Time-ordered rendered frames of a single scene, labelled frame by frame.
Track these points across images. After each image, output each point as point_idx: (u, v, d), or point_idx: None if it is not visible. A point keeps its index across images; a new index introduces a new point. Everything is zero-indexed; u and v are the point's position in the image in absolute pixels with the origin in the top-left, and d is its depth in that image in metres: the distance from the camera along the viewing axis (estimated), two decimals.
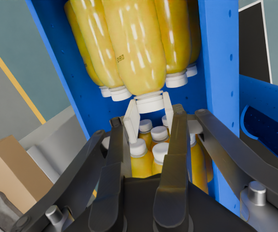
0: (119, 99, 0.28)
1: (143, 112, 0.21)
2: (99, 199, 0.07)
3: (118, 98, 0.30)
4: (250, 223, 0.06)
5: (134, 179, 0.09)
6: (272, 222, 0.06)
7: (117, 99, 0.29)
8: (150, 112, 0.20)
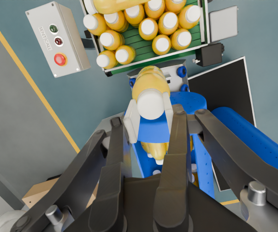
0: (160, 164, 0.62)
1: (141, 105, 0.21)
2: (99, 199, 0.07)
3: (158, 162, 0.64)
4: (250, 223, 0.06)
5: (134, 179, 0.09)
6: (272, 222, 0.06)
7: (158, 162, 0.64)
8: (147, 96, 0.21)
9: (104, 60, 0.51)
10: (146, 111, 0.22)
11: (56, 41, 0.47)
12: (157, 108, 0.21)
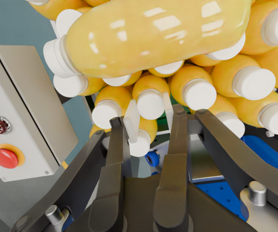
0: None
1: (141, 105, 0.21)
2: (99, 199, 0.07)
3: None
4: (250, 223, 0.06)
5: (134, 179, 0.09)
6: (272, 222, 0.06)
7: None
8: (147, 96, 0.21)
9: None
10: (146, 111, 0.22)
11: None
12: (157, 108, 0.21)
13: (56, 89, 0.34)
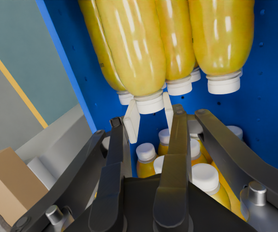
0: (150, 111, 0.20)
1: None
2: (99, 199, 0.07)
3: (145, 110, 0.22)
4: (250, 223, 0.06)
5: (134, 179, 0.09)
6: (272, 222, 0.06)
7: (144, 111, 0.22)
8: None
9: None
10: None
11: None
12: None
13: None
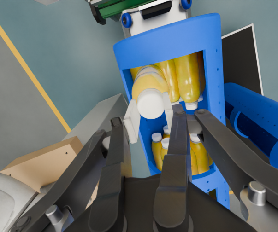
0: (146, 93, 0.21)
1: None
2: (99, 199, 0.07)
3: (144, 107, 0.22)
4: (250, 223, 0.06)
5: (134, 179, 0.09)
6: (272, 222, 0.06)
7: (143, 106, 0.22)
8: None
9: None
10: None
11: None
12: None
13: None
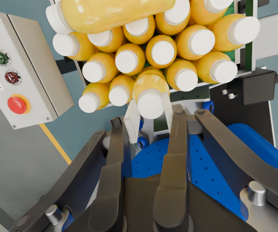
0: (146, 93, 0.21)
1: (118, 60, 0.28)
2: (99, 199, 0.07)
3: (144, 107, 0.22)
4: (250, 223, 0.06)
5: (134, 179, 0.09)
6: (272, 222, 0.06)
7: (143, 106, 0.22)
8: (122, 53, 0.28)
9: (91, 102, 0.32)
10: (122, 66, 0.28)
11: (8, 79, 0.28)
12: (131, 63, 0.28)
13: (55, 61, 0.41)
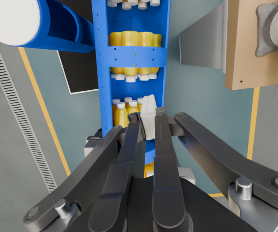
0: None
1: None
2: (103, 197, 0.07)
3: None
4: (242, 218, 0.06)
5: (134, 179, 0.09)
6: (261, 214, 0.06)
7: None
8: None
9: None
10: None
11: None
12: None
13: None
